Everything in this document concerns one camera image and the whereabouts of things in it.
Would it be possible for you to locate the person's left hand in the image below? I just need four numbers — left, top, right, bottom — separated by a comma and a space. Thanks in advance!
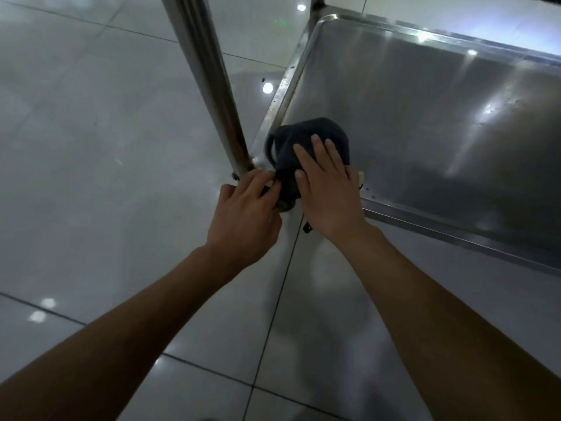
205, 168, 283, 277

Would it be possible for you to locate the person's right hand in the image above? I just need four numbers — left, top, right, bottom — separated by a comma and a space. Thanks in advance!
292, 134, 371, 246

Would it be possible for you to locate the grey and yellow cleaning cloth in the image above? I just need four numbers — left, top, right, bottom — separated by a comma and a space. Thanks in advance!
264, 117, 365, 235

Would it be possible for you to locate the person's left forearm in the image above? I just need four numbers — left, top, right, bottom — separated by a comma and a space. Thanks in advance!
0, 245, 246, 421

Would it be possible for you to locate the person's right forearm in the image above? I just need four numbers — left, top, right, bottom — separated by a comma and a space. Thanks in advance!
337, 223, 561, 421

